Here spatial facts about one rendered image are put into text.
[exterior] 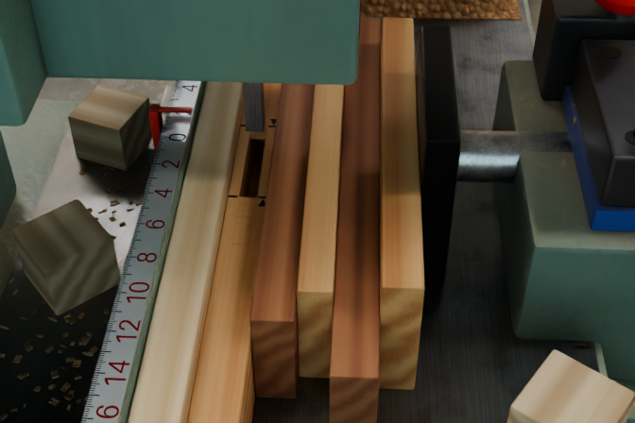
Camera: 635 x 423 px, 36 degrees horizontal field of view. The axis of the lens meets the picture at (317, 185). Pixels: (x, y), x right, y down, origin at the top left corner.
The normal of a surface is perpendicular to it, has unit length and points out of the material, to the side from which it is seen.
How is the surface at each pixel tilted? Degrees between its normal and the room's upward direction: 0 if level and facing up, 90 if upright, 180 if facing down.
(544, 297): 90
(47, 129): 0
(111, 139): 90
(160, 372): 0
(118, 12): 90
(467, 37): 0
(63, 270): 90
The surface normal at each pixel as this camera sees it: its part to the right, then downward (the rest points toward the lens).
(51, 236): 0.00, -0.75
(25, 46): 1.00, 0.03
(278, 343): -0.05, 0.66
